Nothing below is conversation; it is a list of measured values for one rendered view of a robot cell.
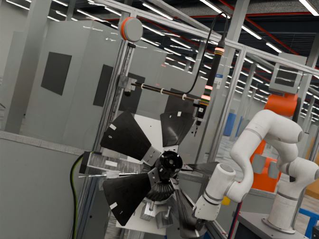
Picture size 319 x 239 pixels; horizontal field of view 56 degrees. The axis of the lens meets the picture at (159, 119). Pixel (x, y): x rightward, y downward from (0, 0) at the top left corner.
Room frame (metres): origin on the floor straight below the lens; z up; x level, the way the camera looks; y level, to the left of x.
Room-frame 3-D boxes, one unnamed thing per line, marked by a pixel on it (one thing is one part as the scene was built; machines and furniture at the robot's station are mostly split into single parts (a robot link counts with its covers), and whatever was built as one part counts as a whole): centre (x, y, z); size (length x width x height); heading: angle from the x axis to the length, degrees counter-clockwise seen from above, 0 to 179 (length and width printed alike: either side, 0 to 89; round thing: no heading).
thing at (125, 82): (1.91, 0.27, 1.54); 0.10 x 0.07 x 0.08; 47
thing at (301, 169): (1.69, -0.86, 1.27); 0.19 x 0.12 x 0.24; 42
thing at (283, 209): (1.71, -0.84, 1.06); 0.19 x 0.19 x 0.18
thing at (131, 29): (1.98, 0.33, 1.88); 0.17 x 0.15 x 0.16; 102
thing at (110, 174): (1.42, 0.15, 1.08); 0.07 x 0.04 x 0.06; 112
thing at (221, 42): (1.49, -0.19, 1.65); 0.04 x 0.04 x 0.46
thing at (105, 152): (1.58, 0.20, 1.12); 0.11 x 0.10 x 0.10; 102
